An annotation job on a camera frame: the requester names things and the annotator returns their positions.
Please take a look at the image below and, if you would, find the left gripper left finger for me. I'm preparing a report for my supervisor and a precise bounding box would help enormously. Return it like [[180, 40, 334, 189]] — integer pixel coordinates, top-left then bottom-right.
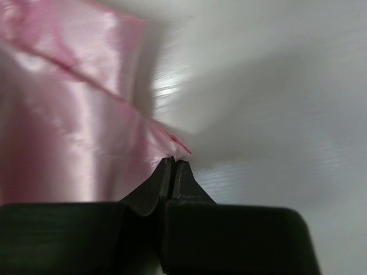
[[1, 158, 174, 274]]

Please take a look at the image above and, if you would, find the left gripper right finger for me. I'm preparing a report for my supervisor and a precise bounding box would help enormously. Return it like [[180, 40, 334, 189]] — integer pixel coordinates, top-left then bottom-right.
[[165, 161, 321, 274]]

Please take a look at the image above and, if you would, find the pink satin cloth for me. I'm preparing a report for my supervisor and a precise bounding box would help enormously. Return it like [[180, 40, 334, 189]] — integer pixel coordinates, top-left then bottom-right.
[[1, 1, 190, 204]]

